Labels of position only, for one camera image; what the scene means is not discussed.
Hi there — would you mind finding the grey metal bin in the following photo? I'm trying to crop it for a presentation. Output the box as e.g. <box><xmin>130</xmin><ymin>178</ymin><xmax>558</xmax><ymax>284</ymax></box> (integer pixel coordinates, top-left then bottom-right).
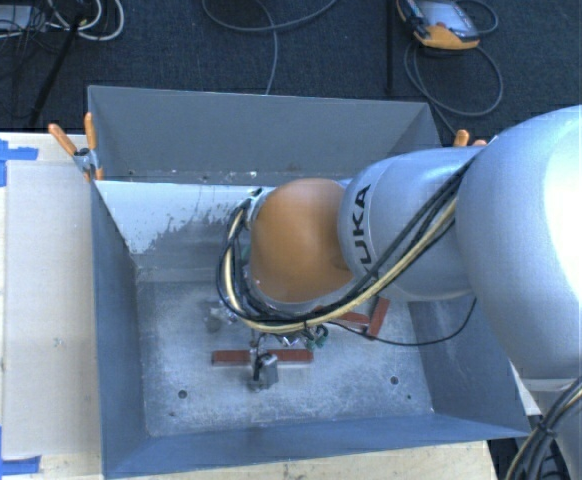
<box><xmin>86</xmin><ymin>85</ymin><xmax>532</xmax><ymax>479</ymax></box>

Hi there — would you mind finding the red-brown flat block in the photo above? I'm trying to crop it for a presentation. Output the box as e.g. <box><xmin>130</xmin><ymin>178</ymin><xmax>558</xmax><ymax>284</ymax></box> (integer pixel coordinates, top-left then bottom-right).
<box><xmin>367</xmin><ymin>296</ymin><xmax>392</xmax><ymax>340</ymax></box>
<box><xmin>210</xmin><ymin>349</ymin><xmax>315</xmax><ymax>367</ymax></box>
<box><xmin>329</xmin><ymin>311</ymin><xmax>372</xmax><ymax>327</ymax></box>

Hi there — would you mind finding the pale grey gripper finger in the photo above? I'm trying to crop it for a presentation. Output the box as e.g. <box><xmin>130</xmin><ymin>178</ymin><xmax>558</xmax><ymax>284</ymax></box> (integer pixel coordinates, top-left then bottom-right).
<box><xmin>247</xmin><ymin>351</ymin><xmax>281</xmax><ymax>393</ymax></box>
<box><xmin>204</xmin><ymin>301</ymin><xmax>238</xmax><ymax>334</ymax></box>

